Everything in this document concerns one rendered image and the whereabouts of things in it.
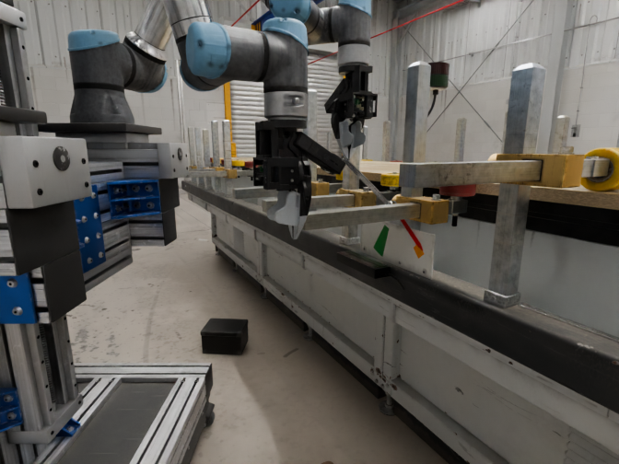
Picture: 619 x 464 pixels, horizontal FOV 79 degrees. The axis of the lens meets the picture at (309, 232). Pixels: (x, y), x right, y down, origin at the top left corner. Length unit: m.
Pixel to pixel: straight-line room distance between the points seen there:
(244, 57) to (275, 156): 0.16
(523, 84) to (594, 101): 7.85
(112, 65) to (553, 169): 0.99
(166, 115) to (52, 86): 1.98
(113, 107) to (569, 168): 0.99
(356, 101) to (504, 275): 0.49
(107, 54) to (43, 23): 7.77
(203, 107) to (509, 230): 8.47
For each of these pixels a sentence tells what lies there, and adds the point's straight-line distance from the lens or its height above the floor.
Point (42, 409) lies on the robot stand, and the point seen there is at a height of 0.41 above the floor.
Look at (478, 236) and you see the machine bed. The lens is 1.05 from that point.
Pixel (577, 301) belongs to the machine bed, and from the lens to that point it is 0.95.
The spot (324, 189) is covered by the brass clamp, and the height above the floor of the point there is 0.85.
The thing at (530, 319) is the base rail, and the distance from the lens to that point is 0.74.
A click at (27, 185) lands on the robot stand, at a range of 0.59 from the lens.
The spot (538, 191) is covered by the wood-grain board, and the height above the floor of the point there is 0.89.
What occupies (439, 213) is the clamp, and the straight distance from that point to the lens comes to 0.85.
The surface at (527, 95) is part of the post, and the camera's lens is 0.72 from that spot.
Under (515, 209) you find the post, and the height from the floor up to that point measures 0.88.
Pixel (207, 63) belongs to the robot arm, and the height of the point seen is 1.10.
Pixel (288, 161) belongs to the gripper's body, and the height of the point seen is 0.96.
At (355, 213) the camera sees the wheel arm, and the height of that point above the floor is 0.86.
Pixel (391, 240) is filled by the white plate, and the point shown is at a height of 0.76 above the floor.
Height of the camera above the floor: 0.98
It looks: 13 degrees down
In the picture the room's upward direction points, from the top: straight up
